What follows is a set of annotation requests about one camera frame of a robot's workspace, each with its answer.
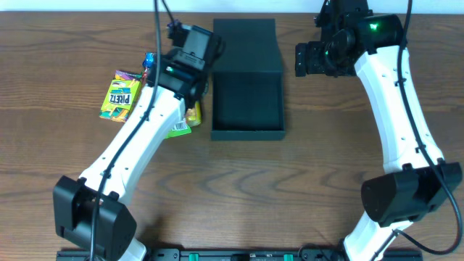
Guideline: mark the red KitKat Milo bar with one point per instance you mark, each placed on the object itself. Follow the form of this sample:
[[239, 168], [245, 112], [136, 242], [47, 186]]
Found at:
[[145, 75]]

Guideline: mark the dark green box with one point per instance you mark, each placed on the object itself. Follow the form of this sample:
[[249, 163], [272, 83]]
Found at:
[[247, 82]]

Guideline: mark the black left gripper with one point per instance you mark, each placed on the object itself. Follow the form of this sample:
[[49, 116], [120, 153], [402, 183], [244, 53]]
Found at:
[[159, 77]]

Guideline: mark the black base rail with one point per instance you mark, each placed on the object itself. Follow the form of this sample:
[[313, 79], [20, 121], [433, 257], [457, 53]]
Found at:
[[308, 254]]

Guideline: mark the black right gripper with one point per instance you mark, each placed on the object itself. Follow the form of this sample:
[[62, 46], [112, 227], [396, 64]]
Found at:
[[301, 59]]

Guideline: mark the green gummy candy bag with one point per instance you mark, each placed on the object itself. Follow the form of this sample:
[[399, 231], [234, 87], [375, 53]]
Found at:
[[179, 129]]

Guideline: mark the yellow Mentos bottle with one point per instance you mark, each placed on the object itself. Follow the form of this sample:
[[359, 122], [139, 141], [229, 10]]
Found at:
[[194, 115]]

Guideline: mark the yellow Pretz snack box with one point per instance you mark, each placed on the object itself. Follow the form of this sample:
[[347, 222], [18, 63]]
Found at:
[[121, 96]]

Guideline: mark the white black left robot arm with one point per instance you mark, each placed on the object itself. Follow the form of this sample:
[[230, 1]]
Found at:
[[91, 211]]

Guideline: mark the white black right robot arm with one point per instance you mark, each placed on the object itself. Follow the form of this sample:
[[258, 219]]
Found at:
[[417, 180]]

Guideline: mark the blue Oreo cookie pack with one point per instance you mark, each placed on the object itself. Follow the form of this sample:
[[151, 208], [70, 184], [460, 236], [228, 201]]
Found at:
[[149, 60]]

